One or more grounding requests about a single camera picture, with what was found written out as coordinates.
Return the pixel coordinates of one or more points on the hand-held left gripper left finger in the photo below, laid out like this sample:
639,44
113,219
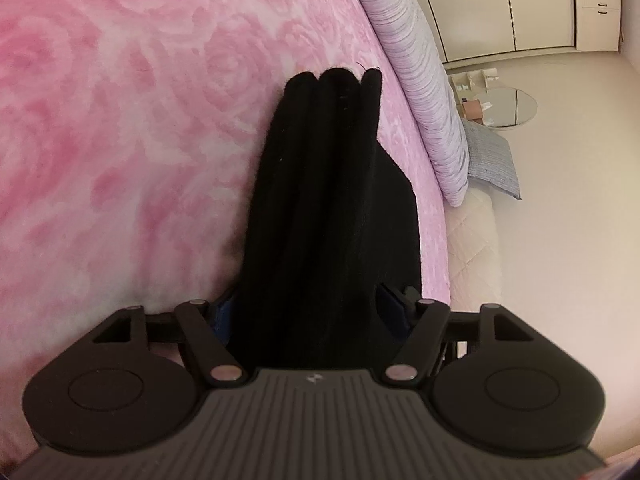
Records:
224,317

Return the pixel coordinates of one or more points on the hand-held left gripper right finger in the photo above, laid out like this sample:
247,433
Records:
395,310

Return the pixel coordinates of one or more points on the black garment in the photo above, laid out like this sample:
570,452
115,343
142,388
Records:
325,210

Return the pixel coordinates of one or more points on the cream quilted bed base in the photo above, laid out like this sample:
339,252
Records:
472,250

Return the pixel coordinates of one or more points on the grey blue cushion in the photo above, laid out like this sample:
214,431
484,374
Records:
492,160

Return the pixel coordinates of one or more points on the pink floral blanket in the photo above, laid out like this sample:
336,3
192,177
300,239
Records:
125,135

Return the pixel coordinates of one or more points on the small brown box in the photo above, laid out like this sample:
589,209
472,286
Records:
472,108

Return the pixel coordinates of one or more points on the ribbed pale bed cover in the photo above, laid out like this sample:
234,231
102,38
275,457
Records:
420,75

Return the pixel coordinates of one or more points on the round glass table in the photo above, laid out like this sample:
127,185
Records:
515,105

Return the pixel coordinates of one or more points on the small white box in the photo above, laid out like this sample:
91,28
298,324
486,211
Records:
491,75

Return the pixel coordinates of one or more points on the cream wardrobe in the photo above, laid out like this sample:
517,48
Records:
475,5

